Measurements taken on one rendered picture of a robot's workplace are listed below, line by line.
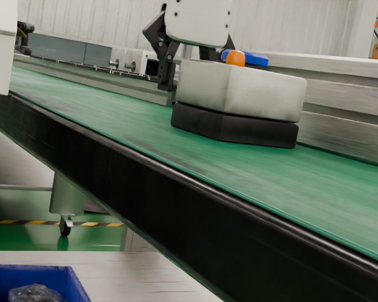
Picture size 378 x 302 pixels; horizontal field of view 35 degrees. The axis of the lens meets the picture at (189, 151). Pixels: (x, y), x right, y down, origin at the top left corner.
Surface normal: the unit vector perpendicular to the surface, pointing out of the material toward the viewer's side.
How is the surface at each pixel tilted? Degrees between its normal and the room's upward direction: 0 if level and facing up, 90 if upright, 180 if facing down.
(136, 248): 90
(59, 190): 90
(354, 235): 0
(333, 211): 0
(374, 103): 90
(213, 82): 90
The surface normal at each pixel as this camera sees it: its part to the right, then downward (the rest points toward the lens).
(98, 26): 0.48, 0.18
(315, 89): -0.84, -0.08
